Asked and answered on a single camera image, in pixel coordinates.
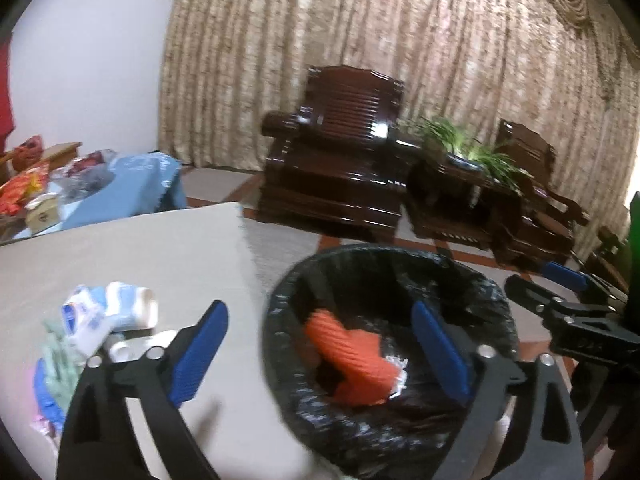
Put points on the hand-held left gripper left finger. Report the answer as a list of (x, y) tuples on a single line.
[(200, 355)]

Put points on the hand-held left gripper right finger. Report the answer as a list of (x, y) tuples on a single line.
[(442, 355)]

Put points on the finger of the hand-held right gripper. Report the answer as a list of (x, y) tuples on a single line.
[(565, 274), (527, 294)]

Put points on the crushed blue white paper cup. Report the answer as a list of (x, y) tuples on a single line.
[(132, 305)]

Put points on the black lined trash bin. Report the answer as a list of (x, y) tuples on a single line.
[(360, 280)]

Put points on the green rubber glove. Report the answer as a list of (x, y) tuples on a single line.
[(57, 360)]

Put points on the white crumpled paper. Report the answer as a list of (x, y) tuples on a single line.
[(397, 377)]

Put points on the dark wooden armchair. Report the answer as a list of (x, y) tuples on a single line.
[(335, 170), (535, 200)]

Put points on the orange foam net sleeve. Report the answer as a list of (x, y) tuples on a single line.
[(350, 355)]

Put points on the dark wooden side table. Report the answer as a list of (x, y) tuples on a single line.
[(450, 210)]

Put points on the blue plastic wrapper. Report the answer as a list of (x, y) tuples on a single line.
[(45, 395)]

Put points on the green potted plant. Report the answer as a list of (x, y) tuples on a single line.
[(445, 135)]

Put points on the blue tablecloth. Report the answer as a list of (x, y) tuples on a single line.
[(135, 185)]

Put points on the tissue box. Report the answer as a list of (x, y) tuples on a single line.
[(42, 215)]

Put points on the red orange snack packets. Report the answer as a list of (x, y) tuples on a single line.
[(22, 190)]

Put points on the light wooden cabinet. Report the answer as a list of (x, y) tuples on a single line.
[(62, 150)]

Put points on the beige patterned curtain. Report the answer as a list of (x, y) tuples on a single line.
[(450, 35)]

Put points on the red plastic bag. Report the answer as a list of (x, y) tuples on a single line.
[(27, 149)]

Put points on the red cloth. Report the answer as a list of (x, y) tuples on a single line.
[(5, 95)]

